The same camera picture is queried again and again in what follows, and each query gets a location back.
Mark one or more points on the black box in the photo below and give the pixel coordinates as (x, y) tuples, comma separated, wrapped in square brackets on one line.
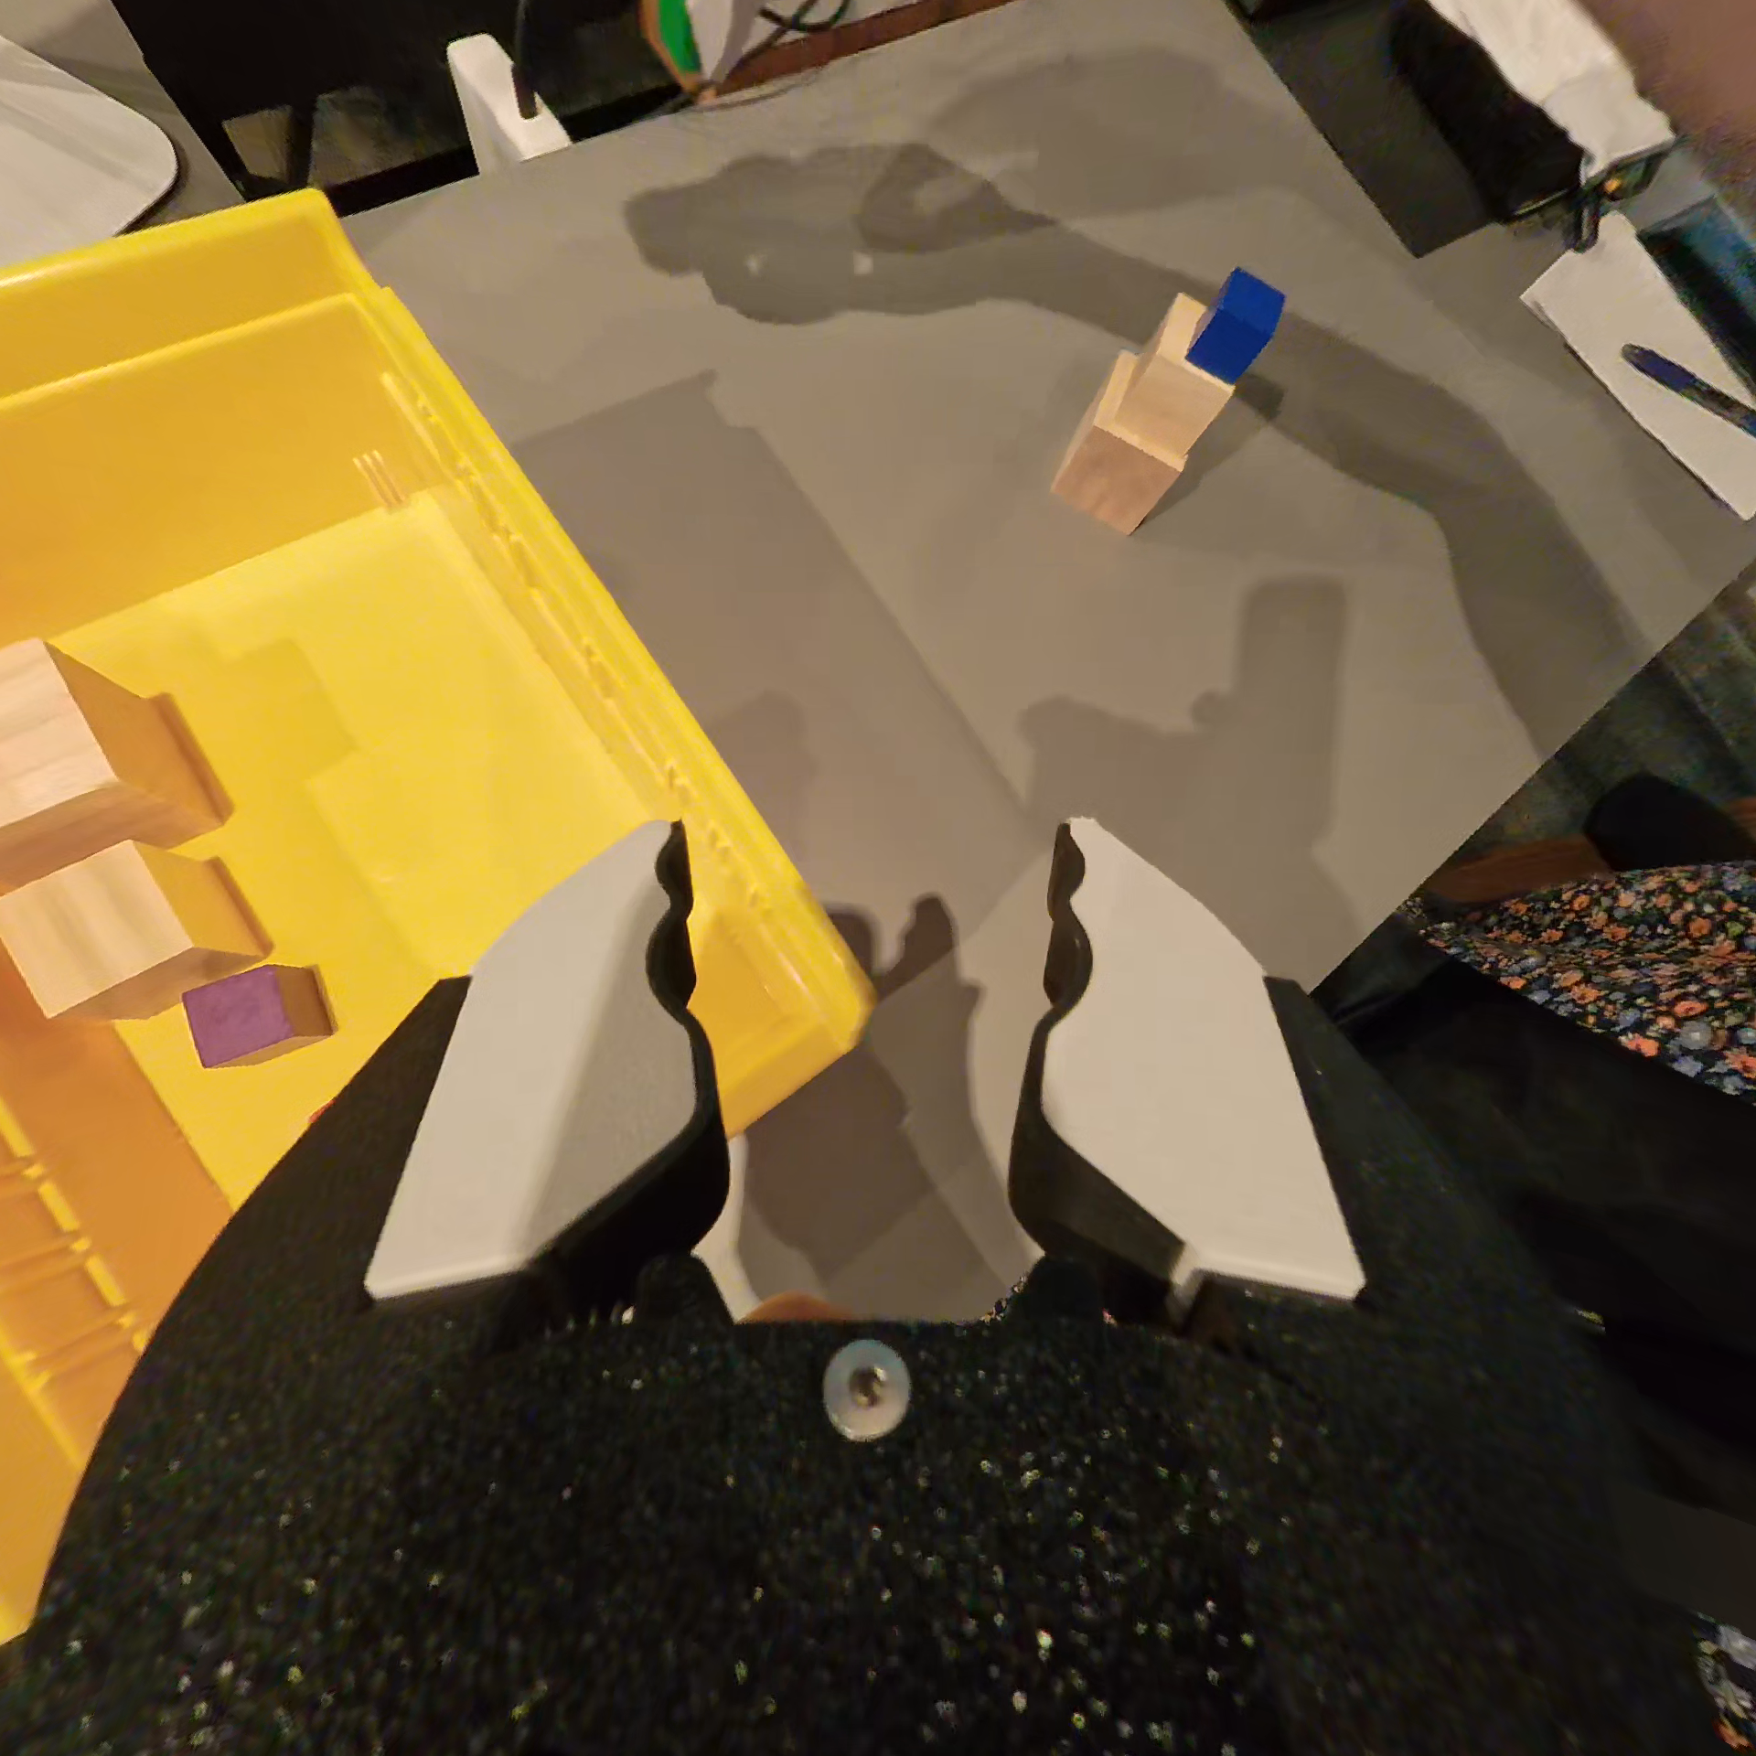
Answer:
[(1467, 122)]

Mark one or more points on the plain wooden base cube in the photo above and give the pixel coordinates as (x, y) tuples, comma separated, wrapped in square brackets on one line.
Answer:
[(1118, 480)]

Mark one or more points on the green object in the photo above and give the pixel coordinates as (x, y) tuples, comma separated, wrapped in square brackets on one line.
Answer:
[(675, 33)]

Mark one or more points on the white paper sheet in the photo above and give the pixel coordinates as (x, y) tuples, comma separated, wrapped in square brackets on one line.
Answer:
[(1618, 341)]

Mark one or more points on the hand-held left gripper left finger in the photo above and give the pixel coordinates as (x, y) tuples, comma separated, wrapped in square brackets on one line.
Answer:
[(535, 1084)]

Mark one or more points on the medium plain wooden block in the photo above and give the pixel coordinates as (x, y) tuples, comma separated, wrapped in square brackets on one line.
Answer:
[(1165, 377)]

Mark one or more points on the person's right forearm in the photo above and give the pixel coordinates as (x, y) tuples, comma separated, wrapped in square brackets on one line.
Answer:
[(1714, 81)]

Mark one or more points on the large plain wooden block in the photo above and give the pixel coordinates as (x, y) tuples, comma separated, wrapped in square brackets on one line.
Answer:
[(95, 932), (55, 768)]

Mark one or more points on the small purple wooden cube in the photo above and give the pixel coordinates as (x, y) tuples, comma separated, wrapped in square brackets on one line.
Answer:
[(239, 1017)]

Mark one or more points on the yellow plastic bin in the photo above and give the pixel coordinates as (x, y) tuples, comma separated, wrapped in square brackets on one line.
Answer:
[(411, 657)]

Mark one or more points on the white cloth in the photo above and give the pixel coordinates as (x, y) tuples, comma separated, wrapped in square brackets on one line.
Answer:
[(1578, 69)]

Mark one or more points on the floral patterned clothing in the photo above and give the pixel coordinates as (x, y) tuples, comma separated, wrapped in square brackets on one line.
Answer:
[(1631, 960)]

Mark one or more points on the white post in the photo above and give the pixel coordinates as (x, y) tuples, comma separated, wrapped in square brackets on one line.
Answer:
[(500, 122)]

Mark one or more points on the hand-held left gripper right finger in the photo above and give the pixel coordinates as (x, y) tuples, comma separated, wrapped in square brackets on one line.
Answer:
[(1179, 1096)]

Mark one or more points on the blue pen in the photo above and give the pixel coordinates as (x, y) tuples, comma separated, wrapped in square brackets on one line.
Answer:
[(1681, 381)]

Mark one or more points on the blue wooden cube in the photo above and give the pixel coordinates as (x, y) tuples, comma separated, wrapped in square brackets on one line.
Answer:
[(1234, 322)]

